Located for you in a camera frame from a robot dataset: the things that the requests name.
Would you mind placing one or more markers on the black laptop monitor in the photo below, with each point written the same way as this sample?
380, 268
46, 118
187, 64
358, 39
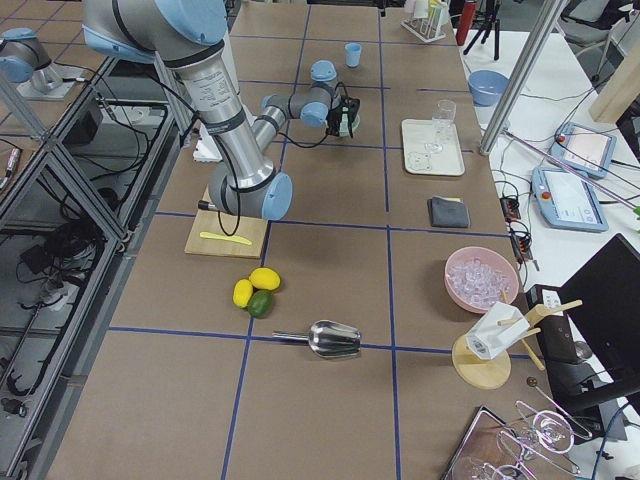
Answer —
608, 321

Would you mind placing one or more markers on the near teach pendant tablet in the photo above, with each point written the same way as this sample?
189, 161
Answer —
566, 202

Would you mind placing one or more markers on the wooden mug tree stand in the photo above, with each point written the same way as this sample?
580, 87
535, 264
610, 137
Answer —
492, 374

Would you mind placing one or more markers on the far teach pendant tablet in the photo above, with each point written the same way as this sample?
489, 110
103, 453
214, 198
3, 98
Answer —
584, 149

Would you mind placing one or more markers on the light blue plastic cup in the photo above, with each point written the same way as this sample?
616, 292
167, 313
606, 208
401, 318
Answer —
353, 53

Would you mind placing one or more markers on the small yellow lemon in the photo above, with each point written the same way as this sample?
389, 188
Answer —
242, 293

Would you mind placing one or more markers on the red bottle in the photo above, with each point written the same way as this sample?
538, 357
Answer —
465, 21

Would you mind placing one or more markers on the wooden cutting board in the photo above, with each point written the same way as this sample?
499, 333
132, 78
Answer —
251, 228

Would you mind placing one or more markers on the green lime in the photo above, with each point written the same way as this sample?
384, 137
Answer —
260, 303

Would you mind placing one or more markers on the clear wine glass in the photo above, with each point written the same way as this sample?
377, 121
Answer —
442, 121

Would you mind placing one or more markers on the pink bowl with ice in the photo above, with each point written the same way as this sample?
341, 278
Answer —
476, 278

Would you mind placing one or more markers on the cream bear tray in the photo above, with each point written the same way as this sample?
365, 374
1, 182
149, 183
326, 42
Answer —
417, 160

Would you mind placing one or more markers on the metal ice scoop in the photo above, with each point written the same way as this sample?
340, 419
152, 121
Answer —
328, 339

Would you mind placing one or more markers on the yellow plastic knife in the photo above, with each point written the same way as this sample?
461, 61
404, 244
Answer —
222, 237

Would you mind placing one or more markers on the teach pendant tablet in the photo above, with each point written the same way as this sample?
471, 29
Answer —
566, 202
584, 149

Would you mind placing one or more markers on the green ceramic bowl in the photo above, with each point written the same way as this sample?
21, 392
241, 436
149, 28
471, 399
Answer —
348, 124

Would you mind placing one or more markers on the blue bowl on side table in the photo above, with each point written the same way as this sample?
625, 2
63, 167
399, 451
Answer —
487, 87

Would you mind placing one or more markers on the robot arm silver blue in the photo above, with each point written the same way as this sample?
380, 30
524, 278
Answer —
188, 37
26, 63

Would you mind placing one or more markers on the white mug on stand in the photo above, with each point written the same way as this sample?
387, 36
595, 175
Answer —
497, 330

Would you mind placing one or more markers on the metal tray with glasses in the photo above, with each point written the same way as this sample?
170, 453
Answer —
534, 445

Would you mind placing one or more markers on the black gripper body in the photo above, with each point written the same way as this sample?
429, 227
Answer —
352, 111

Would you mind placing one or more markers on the white wire cup rack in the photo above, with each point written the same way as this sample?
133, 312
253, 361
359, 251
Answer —
427, 19

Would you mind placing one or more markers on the black camera tripod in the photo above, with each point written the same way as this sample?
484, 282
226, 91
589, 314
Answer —
490, 26

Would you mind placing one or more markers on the large yellow lemon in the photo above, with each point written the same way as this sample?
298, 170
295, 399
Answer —
264, 278

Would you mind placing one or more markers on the aluminium frame post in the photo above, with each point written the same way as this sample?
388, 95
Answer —
533, 46

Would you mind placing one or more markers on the grey yellow cleaning cloth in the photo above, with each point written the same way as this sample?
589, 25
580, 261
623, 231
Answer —
448, 213

